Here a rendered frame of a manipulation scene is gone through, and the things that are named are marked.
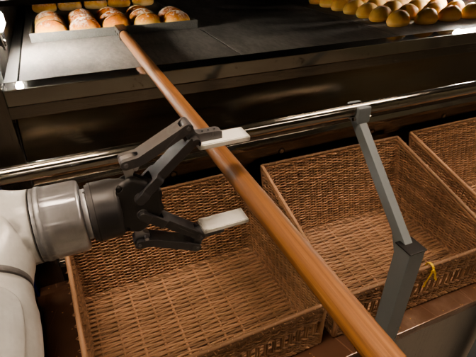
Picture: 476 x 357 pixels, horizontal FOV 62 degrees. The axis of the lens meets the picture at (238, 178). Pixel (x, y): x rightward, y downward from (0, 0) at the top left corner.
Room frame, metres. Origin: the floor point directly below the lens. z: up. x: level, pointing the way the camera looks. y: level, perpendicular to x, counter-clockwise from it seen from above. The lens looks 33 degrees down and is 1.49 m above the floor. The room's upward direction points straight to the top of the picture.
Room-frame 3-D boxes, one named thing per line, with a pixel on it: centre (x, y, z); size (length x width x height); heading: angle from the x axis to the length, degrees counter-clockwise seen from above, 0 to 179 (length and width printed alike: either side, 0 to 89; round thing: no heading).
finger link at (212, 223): (0.47, 0.02, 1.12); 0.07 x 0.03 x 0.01; 113
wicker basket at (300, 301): (0.74, 0.13, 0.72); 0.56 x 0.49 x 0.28; 114
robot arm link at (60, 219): (0.38, 0.21, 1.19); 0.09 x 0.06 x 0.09; 23
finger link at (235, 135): (0.46, 0.02, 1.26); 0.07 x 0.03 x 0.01; 113
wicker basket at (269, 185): (0.98, -0.41, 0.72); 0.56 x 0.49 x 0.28; 112
